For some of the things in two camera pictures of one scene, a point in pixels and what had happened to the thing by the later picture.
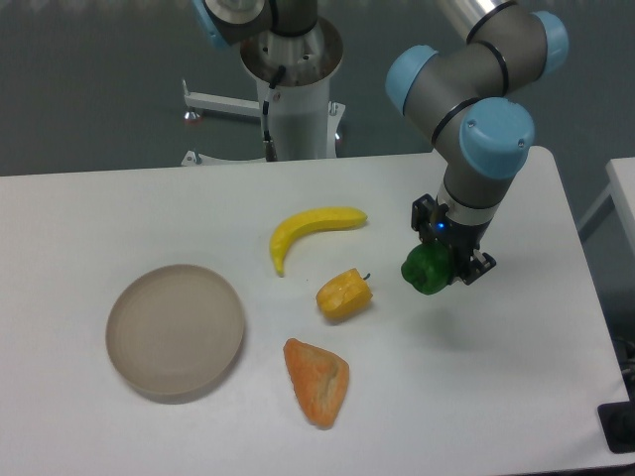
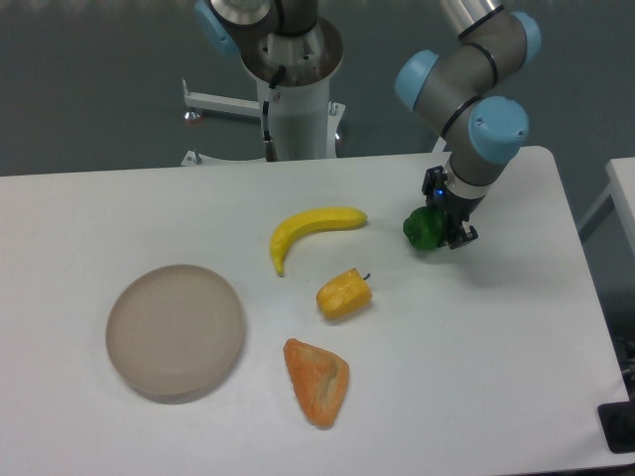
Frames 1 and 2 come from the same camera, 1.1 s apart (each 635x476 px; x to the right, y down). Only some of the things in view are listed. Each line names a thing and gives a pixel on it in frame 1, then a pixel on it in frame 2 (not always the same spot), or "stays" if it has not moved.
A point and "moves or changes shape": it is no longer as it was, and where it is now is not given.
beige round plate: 175,329 stays
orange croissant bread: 319,380 stays
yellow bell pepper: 344,296 stays
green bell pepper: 428,267 moves or changes shape
